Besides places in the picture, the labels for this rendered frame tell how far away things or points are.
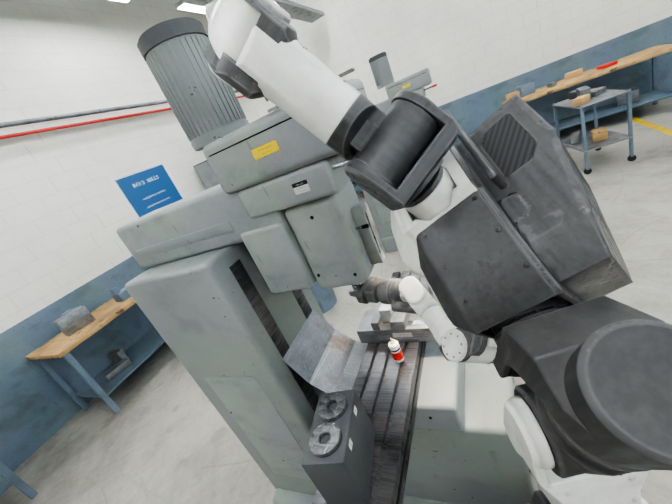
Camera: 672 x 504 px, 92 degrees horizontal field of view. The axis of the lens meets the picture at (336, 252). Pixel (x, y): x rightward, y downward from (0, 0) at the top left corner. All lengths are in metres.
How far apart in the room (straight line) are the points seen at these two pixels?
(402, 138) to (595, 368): 0.35
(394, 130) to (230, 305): 0.88
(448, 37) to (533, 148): 6.91
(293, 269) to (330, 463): 0.56
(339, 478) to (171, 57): 1.21
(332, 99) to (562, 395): 0.44
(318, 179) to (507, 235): 0.56
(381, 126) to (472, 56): 6.92
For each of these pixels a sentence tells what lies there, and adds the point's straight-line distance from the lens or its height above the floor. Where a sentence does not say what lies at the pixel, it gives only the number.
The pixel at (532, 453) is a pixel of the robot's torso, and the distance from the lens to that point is 0.52.
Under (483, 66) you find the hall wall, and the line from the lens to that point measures 7.43.
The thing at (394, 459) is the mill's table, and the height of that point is 0.90.
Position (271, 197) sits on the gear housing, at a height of 1.68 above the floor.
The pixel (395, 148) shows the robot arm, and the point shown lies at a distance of 0.50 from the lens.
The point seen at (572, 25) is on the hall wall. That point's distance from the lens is 7.59.
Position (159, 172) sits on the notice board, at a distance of 6.13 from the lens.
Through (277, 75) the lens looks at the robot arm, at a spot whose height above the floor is 1.89.
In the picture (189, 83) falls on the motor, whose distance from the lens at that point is 1.12.
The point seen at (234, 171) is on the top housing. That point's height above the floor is 1.79.
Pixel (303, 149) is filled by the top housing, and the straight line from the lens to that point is 0.90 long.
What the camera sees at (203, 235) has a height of 1.63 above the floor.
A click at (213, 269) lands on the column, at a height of 1.53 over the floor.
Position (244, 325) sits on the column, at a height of 1.30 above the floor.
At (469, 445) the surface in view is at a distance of 1.44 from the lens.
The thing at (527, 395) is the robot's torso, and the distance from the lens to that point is 0.52.
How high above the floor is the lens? 1.82
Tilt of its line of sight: 21 degrees down
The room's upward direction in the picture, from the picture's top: 24 degrees counter-clockwise
